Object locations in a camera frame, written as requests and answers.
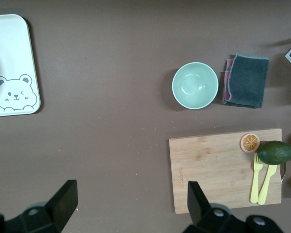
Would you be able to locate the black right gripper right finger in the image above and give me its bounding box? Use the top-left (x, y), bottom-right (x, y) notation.
top-left (184, 181), bottom-right (248, 233)

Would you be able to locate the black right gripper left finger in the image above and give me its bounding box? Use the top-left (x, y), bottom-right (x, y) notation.
top-left (4, 179), bottom-right (79, 233)

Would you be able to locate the wooden cutting board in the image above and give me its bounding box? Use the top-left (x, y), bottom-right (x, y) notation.
top-left (169, 128), bottom-right (283, 215)

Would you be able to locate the yellow plastic fork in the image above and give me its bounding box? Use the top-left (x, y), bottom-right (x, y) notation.
top-left (250, 152), bottom-right (264, 204)

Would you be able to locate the yellow plastic knife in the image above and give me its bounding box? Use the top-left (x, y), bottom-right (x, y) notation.
top-left (257, 164), bottom-right (278, 205)

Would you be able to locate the orange slice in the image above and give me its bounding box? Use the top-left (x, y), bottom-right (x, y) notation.
top-left (240, 133), bottom-right (261, 153)

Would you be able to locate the small metal tool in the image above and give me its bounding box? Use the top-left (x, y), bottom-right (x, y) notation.
top-left (279, 162), bottom-right (288, 185)

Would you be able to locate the green avocado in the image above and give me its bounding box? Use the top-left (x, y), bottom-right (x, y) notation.
top-left (257, 140), bottom-right (291, 166)

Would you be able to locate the pale green bowl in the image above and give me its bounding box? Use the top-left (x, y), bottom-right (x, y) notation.
top-left (172, 62), bottom-right (219, 110)

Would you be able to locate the grey and pink folded cloth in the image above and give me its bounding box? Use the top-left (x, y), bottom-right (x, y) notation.
top-left (222, 52), bottom-right (270, 109)

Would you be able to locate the cream tray with bear print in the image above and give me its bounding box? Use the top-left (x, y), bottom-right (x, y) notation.
top-left (0, 14), bottom-right (42, 118)

